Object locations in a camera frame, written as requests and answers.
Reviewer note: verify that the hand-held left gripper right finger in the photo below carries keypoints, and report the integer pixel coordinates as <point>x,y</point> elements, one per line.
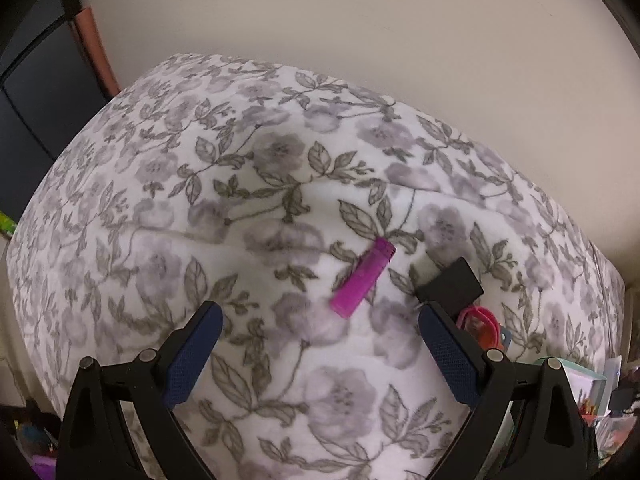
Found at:
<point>447,355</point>

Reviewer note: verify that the green packet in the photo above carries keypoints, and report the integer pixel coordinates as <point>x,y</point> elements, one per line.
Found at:
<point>7,225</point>

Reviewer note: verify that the dark cabinet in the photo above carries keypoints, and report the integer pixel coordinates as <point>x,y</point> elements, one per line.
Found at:
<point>40,100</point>

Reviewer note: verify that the purple lighter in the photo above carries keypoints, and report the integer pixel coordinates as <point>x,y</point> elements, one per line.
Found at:
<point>362,277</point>

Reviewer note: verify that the black charger plug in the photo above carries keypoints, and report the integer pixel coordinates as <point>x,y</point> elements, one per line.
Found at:
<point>452,285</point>

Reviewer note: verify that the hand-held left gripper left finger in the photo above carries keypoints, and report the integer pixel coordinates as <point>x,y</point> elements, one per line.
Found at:
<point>195,355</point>

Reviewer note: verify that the teal box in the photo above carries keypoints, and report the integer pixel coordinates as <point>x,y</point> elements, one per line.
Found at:
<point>585,380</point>

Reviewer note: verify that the salmon pink board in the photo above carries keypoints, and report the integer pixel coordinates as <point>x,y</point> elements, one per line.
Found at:
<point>97,55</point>

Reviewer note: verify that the grey floral blanket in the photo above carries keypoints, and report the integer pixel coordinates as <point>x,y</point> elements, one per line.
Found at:
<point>275,210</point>

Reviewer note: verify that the pink toy watch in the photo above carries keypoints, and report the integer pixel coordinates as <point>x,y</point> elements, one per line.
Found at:
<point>475,317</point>

